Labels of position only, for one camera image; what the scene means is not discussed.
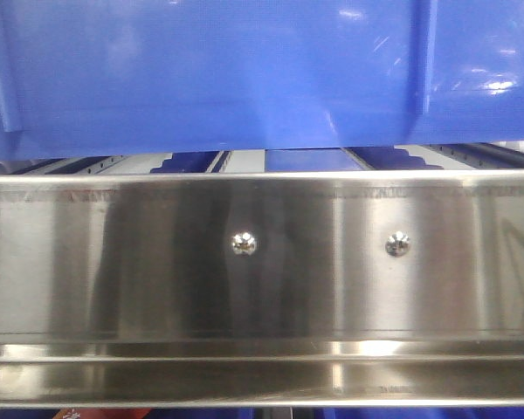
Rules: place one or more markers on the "blue plastic bin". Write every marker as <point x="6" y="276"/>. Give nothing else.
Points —
<point x="86" y="78"/>

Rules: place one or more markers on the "stainless steel conveyor side rail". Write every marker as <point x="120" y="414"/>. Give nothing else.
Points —
<point x="123" y="291"/>

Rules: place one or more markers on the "right rail screw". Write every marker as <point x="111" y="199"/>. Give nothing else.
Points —
<point x="398" y="244"/>

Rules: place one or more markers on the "rail screw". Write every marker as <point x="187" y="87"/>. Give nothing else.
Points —
<point x="244" y="243"/>
<point x="398" y="244"/>

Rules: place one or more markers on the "left rail screw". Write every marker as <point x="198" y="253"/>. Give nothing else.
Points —
<point x="244" y="243"/>

